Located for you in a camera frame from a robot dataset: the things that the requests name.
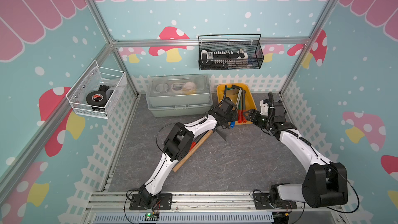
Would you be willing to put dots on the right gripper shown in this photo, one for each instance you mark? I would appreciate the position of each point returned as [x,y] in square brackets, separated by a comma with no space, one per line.
[257,113]

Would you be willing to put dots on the green lidded toolbox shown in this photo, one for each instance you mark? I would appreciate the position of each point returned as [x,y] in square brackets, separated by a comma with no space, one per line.
[170,96]

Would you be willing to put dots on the black socket set holder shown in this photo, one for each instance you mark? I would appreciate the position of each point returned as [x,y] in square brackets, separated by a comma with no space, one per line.
[208,57]

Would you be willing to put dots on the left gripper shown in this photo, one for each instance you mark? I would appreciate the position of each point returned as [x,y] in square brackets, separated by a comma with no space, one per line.
[235,115]

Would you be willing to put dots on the black hoe red handle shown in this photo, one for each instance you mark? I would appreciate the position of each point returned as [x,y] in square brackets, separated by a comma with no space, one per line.
[244,107]

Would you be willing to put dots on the white wire wall basket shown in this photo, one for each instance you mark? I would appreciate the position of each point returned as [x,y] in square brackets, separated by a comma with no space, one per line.
[97,78]

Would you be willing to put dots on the black tape roll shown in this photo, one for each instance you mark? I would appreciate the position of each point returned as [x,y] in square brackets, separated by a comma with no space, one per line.
[97,98]

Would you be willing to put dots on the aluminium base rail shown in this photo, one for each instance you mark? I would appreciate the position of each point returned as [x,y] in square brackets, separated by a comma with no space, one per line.
[212,207]

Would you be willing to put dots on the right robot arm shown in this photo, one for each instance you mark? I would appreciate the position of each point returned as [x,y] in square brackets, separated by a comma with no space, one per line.
[325,183]

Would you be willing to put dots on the green hoe red handle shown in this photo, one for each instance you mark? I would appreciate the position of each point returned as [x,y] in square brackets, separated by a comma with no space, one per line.
[236,88]

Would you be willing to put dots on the yellow plastic storage box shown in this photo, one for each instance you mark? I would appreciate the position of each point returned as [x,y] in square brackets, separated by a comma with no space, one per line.
[233,94]

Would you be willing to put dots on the black wire mesh basket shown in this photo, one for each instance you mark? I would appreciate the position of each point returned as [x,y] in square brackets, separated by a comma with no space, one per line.
[249,43]

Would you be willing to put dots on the wooden handle hammer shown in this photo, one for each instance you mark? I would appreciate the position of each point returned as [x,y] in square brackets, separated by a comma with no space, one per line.
[193,150]

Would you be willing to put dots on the green circuit board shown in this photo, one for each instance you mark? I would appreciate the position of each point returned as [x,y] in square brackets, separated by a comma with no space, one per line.
[152,217]

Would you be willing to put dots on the chrome tool blue handle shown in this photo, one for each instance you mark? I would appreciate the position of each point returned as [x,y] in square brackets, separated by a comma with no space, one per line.
[238,110]

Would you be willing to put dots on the black pick red handle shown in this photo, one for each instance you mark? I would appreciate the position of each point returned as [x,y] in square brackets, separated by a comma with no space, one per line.
[222,134]

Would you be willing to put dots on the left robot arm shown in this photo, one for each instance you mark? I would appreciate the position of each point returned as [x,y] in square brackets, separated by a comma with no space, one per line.
[177,145]

